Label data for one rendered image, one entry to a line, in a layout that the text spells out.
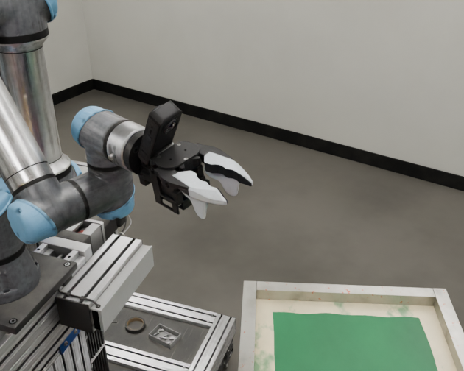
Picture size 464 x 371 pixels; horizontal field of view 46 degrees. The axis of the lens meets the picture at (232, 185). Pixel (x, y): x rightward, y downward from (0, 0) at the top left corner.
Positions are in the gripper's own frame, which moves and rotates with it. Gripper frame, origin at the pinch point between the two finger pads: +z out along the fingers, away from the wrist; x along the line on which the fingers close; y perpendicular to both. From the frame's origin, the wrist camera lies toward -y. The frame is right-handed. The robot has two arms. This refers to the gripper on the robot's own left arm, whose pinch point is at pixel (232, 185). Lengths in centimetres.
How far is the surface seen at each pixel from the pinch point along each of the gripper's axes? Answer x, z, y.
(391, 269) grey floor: -175, -60, 193
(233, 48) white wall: -265, -262, 135
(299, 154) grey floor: -253, -187, 204
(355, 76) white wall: -283, -157, 140
